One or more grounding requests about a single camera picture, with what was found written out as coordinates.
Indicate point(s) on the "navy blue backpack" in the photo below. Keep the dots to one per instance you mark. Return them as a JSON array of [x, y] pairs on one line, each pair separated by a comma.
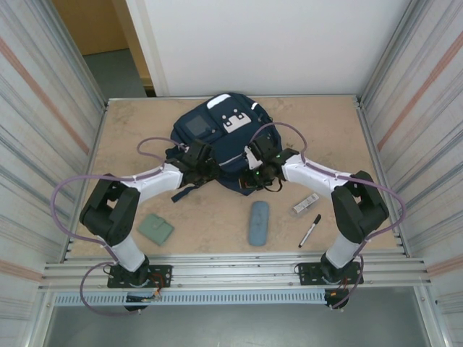
[[235, 144]]

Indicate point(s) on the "blue fabric pencil case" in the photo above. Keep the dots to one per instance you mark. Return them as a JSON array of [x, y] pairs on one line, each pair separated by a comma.
[[258, 224]]

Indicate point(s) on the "black white marker pen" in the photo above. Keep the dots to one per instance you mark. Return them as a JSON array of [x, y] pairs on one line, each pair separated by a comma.
[[310, 231]]

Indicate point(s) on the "sage green wallet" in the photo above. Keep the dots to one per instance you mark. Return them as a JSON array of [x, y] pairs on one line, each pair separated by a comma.
[[155, 229]]

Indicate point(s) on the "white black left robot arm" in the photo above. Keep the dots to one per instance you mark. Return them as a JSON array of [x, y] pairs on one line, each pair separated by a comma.
[[155, 179]]

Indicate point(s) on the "grey metal lower panel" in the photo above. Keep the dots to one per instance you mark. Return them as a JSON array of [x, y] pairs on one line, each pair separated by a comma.
[[235, 329]]

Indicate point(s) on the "brown wooden door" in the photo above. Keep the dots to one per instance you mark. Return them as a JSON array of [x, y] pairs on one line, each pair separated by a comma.
[[90, 25]]

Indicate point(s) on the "aluminium rail frame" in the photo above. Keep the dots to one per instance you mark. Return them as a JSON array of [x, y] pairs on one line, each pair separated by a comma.
[[235, 271]]

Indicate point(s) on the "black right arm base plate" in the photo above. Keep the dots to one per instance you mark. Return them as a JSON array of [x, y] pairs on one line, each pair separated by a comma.
[[309, 271]]

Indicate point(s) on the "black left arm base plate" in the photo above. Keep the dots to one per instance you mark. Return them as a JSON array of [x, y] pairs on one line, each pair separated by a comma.
[[162, 274]]

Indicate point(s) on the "striped right enclosure panel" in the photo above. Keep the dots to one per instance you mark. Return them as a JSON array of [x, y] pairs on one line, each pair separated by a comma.
[[423, 108]]

